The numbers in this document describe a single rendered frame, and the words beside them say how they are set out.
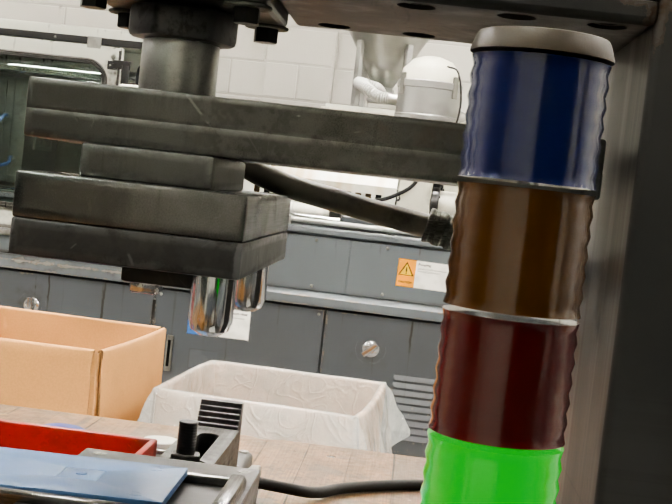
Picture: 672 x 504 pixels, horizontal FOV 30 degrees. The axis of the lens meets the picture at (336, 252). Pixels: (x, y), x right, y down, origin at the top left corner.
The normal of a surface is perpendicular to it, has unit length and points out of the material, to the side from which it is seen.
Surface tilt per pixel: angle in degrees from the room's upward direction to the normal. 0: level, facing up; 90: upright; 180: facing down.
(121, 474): 1
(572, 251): 76
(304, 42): 90
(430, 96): 90
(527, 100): 104
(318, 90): 90
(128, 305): 90
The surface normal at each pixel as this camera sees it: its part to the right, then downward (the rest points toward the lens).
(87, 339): -0.15, 0.08
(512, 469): 0.15, -0.18
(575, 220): 0.56, 0.35
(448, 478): -0.65, -0.29
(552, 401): 0.61, -0.14
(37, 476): 0.10, -0.99
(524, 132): -0.22, -0.22
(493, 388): -0.28, 0.26
